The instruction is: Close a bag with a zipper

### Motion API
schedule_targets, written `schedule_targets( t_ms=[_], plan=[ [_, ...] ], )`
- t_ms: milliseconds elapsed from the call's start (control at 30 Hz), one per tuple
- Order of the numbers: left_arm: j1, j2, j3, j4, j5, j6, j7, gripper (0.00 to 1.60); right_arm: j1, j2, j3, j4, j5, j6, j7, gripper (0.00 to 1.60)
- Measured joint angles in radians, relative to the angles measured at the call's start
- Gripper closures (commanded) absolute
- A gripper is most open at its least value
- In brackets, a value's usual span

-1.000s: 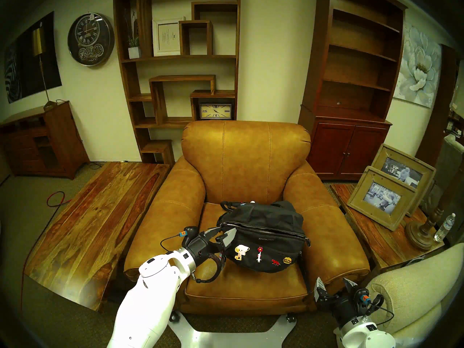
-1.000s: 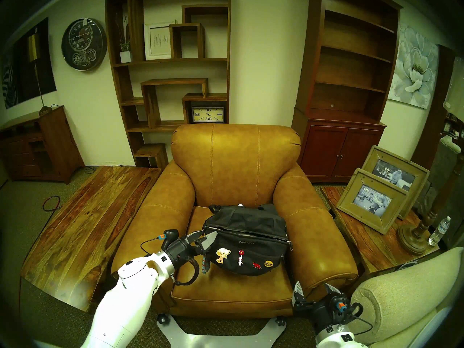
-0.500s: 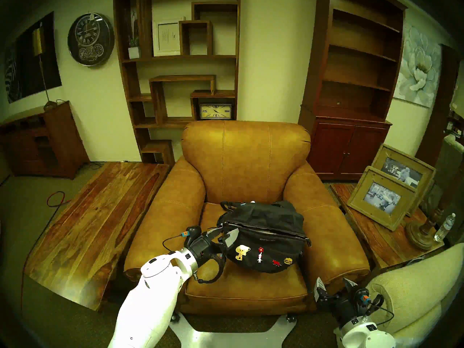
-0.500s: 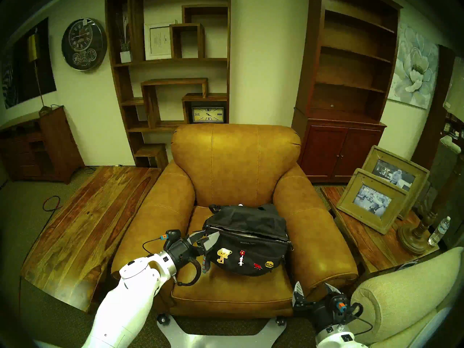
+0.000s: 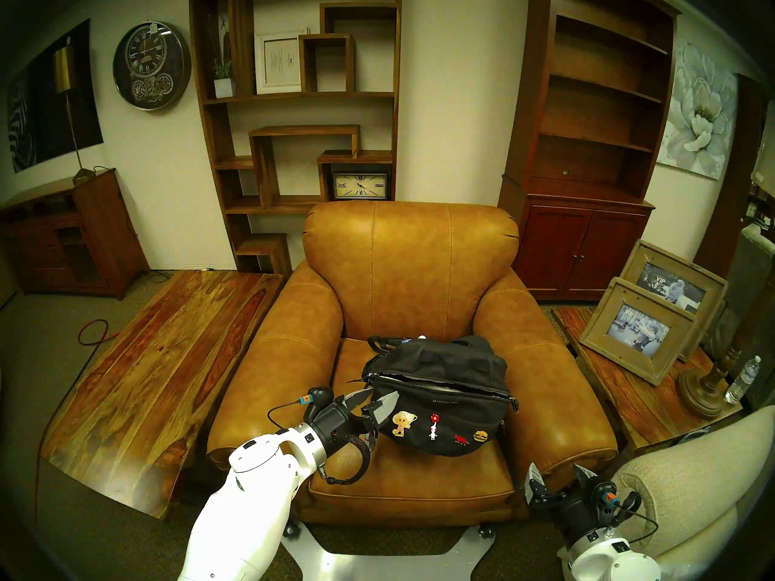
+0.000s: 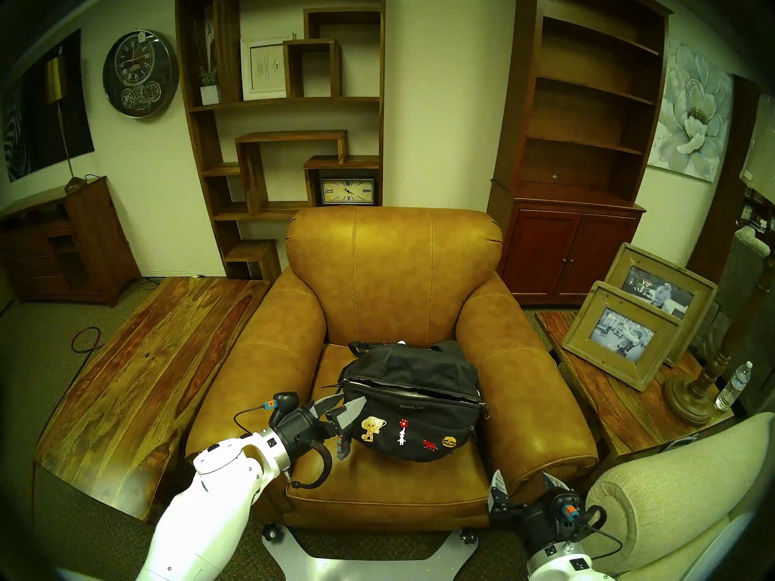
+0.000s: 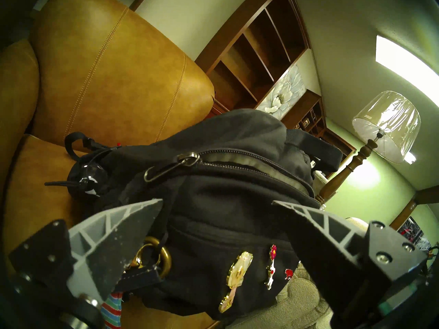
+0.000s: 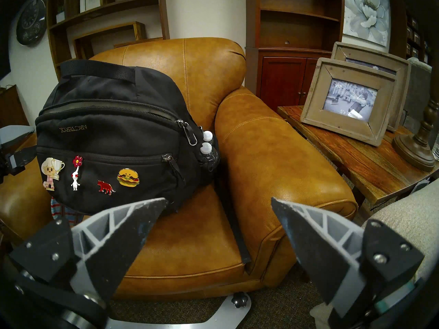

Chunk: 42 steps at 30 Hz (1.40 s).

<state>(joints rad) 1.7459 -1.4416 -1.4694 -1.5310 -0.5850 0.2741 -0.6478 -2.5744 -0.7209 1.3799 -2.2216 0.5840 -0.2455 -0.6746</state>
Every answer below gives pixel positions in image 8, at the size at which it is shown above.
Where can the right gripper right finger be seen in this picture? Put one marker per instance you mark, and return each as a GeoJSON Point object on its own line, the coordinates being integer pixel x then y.
{"type": "Point", "coordinates": [325, 249]}

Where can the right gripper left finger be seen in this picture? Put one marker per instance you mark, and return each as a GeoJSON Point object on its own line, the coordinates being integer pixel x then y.
{"type": "Point", "coordinates": [113, 235]}

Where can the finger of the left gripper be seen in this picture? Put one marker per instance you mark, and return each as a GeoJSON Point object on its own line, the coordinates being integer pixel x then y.
{"type": "Point", "coordinates": [13, 133]}
{"type": "Point", "coordinates": [19, 160]}

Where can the black zipper bag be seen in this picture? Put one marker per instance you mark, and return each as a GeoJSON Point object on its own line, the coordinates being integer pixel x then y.
{"type": "Point", "coordinates": [113, 136]}

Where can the low cherry wood cabinet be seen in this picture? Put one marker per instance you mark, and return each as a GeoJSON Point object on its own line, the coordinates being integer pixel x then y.
{"type": "Point", "coordinates": [12, 105]}

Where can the cartoon girl enamel pin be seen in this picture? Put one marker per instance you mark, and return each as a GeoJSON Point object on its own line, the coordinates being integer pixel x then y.
{"type": "Point", "coordinates": [50, 172]}

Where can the red animal enamel pin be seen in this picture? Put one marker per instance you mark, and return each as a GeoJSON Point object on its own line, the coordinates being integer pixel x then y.
{"type": "Point", "coordinates": [105, 187]}

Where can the red flower figure pin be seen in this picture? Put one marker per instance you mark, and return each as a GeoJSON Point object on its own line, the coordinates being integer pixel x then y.
{"type": "Point", "coordinates": [76, 174]}

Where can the burger enamel pin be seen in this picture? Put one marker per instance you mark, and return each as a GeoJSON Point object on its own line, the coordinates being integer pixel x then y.
{"type": "Point", "coordinates": [128, 178]}

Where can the beige fabric sofa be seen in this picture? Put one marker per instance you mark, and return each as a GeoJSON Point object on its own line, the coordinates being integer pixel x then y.
{"type": "Point", "coordinates": [411, 218]}

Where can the rustic wooden side table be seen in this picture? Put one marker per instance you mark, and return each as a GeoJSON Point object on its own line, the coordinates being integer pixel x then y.
{"type": "Point", "coordinates": [370, 167]}

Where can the black base knob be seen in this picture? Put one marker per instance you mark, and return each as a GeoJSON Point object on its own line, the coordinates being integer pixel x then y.
{"type": "Point", "coordinates": [239, 299]}

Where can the tan leather armchair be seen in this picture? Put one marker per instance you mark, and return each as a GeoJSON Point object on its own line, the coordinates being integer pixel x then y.
{"type": "Point", "coordinates": [274, 160]}

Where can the plant in white pot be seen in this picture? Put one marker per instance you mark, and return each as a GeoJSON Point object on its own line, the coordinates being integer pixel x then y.
{"type": "Point", "coordinates": [60, 17]}

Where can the small white capped bottle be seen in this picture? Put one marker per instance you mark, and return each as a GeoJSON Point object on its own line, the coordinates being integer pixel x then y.
{"type": "Point", "coordinates": [208, 136]}
{"type": "Point", "coordinates": [206, 148]}

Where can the turned wooden lamp base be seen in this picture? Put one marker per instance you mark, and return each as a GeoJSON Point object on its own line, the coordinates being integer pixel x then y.
{"type": "Point", "coordinates": [415, 150]}

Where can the cherry wood hutch bookcase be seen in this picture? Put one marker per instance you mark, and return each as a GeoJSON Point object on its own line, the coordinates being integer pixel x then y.
{"type": "Point", "coordinates": [284, 78]}

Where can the grey upholstered chair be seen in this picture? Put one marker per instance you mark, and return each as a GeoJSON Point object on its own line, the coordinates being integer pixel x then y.
{"type": "Point", "coordinates": [420, 88]}

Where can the white flower painting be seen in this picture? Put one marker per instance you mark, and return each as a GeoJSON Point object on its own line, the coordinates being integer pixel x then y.
{"type": "Point", "coordinates": [367, 13]}

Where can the round black wall clock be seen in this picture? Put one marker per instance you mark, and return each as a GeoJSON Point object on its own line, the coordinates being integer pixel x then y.
{"type": "Point", "coordinates": [31, 21]}

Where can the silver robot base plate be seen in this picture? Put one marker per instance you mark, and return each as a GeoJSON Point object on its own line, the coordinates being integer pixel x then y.
{"type": "Point", "coordinates": [219, 314]}

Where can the small weathered wooden photo frame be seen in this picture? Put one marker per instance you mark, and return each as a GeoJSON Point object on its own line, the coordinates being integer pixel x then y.
{"type": "Point", "coordinates": [315, 105]}

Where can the geometric wooden wall shelf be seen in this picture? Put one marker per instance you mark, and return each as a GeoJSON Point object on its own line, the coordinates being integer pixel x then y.
{"type": "Point", "coordinates": [103, 9]}

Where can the large weathered wooden photo frame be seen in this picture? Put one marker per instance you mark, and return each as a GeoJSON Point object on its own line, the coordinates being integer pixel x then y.
{"type": "Point", "coordinates": [401, 68]}

